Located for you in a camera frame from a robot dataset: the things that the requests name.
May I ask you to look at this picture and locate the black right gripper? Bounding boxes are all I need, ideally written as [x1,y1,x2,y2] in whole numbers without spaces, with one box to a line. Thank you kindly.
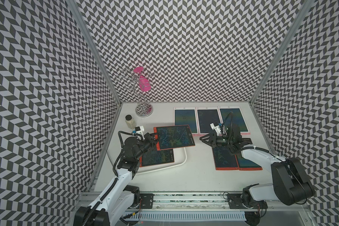
[199,133,232,148]

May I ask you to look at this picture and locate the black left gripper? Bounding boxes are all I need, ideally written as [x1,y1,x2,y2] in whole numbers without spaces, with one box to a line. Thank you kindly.
[134,131,162,160]

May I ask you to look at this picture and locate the pink writing tablet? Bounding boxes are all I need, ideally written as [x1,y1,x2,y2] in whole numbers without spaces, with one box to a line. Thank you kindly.
[218,106,250,135]
[196,107,221,135]
[174,107,199,134]

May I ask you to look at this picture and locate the red writing tablet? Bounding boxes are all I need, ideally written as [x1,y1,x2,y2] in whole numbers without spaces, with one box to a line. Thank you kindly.
[234,152,262,171]
[153,125,195,151]
[212,147,239,170]
[140,149,174,167]

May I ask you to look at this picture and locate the white plastic storage box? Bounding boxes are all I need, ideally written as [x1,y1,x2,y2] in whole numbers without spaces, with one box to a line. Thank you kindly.
[137,147,187,175]

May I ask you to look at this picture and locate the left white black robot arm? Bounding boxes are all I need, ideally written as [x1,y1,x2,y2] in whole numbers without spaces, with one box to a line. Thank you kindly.
[73,131,159,226]

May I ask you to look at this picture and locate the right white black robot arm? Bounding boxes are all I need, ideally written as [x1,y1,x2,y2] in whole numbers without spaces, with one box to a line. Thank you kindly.
[200,124,315,209]

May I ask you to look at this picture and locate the glass spice jar black lid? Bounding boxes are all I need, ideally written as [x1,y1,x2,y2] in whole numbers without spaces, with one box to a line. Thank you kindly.
[125,115,137,130]

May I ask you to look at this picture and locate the chrome wire jewelry stand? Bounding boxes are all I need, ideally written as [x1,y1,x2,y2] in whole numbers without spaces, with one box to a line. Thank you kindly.
[115,68,153,118]

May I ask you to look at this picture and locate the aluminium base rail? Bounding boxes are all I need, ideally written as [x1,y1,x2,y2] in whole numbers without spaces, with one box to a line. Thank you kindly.
[150,192,310,212]

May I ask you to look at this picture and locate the aluminium corner post left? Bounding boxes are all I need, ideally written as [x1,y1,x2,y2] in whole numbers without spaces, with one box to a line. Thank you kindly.
[66,0,121,104]

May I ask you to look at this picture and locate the aluminium corner post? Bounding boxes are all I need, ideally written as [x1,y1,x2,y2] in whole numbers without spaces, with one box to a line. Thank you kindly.
[249,0,315,105]
[66,0,121,104]

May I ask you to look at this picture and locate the aluminium corner post right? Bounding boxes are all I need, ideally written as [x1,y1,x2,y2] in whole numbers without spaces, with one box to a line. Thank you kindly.
[249,0,315,105]

